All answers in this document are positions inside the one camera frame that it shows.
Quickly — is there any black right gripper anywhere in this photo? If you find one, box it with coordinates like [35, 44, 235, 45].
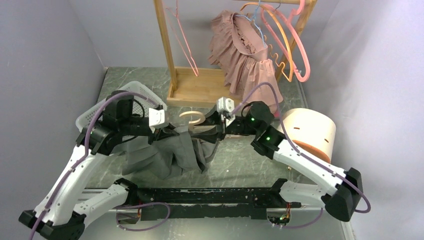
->
[191, 104, 260, 144]

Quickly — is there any beige wooden hanger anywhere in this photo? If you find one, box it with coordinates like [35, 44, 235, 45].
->
[179, 110, 206, 132]

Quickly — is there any grey skirt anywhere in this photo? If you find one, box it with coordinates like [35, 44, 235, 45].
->
[121, 126, 219, 180]

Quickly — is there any pink pleated skirt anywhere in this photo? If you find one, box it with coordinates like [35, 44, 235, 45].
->
[208, 10, 283, 113]

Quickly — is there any thin pink wire hanger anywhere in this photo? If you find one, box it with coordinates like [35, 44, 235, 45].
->
[165, 0, 199, 77]

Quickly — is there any blue wire hanger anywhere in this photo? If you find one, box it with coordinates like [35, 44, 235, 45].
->
[233, 0, 268, 55]

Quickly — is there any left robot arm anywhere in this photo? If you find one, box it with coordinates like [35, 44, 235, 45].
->
[18, 90, 167, 240]

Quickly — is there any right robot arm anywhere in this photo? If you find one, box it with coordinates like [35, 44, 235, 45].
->
[190, 100, 364, 222]

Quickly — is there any orange wavy plastic hanger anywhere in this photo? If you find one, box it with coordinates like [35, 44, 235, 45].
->
[240, 1, 296, 83]

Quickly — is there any thick pink plastic hanger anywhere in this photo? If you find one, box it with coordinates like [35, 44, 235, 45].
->
[264, 0, 317, 83]

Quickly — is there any white plastic laundry basket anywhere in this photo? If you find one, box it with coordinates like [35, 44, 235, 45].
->
[75, 80, 168, 133]

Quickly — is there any wooden clothes rack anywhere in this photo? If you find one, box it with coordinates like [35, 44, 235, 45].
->
[152, 0, 318, 109]

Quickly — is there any cream cylinder with orange base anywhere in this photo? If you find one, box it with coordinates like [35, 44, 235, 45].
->
[277, 108, 336, 164]

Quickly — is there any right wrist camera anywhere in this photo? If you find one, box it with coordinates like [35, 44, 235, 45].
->
[215, 96, 235, 114]

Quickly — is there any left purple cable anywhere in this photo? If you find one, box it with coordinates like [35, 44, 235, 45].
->
[28, 91, 160, 240]

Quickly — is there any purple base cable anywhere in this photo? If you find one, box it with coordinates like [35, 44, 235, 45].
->
[115, 202, 172, 232]

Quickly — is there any black base frame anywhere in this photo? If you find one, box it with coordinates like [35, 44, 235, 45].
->
[116, 178, 302, 221]

